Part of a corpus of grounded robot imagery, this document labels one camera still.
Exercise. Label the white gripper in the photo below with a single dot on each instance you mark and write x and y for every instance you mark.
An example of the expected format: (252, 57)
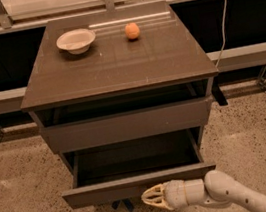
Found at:
(175, 193)

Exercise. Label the grey drawer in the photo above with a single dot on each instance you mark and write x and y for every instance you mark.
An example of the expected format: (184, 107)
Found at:
(123, 170)
(125, 126)

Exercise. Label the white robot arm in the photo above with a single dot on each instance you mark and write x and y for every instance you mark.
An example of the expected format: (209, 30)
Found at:
(215, 190)

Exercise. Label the grey top drawer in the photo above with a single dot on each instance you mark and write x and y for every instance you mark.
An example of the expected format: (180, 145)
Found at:
(125, 126)

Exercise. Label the grey drawer cabinet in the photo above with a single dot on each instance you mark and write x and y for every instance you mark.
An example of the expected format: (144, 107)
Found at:
(164, 65)

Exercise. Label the orange fruit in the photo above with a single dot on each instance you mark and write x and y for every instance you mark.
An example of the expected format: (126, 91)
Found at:
(132, 31)

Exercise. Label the white paper bowl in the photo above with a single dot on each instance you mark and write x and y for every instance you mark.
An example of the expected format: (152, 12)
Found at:
(76, 41)

